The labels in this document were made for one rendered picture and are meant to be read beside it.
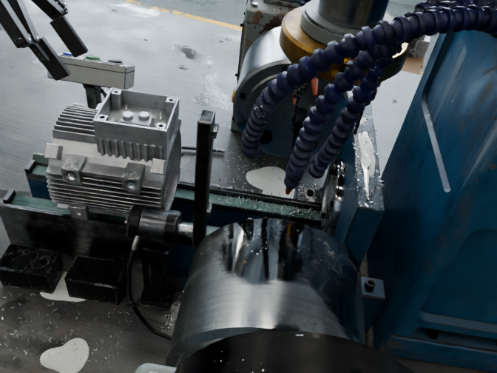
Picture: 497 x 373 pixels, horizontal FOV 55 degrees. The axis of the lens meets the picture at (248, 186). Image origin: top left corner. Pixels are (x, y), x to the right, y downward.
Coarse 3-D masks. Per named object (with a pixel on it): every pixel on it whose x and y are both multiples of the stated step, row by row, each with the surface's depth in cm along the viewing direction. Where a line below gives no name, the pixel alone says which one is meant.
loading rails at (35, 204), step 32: (32, 160) 99; (32, 192) 102; (192, 192) 99; (224, 192) 99; (32, 224) 91; (64, 224) 90; (96, 224) 89; (192, 224) 93; (224, 224) 101; (320, 224) 98; (64, 256) 97; (96, 256) 96; (128, 256) 95; (192, 256) 93
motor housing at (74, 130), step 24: (72, 120) 82; (72, 144) 81; (96, 144) 81; (48, 168) 80; (96, 168) 80; (120, 168) 81; (168, 168) 96; (72, 192) 82; (96, 192) 81; (120, 192) 81; (144, 192) 81; (168, 192) 95; (120, 216) 86
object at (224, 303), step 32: (256, 224) 62; (288, 224) 62; (224, 256) 60; (256, 256) 58; (288, 256) 58; (320, 256) 60; (352, 256) 65; (192, 288) 60; (224, 288) 56; (256, 288) 55; (288, 288) 55; (320, 288) 56; (352, 288) 61; (192, 320) 55; (224, 320) 52; (256, 320) 51; (288, 320) 52; (320, 320) 53; (352, 320) 57; (192, 352) 54
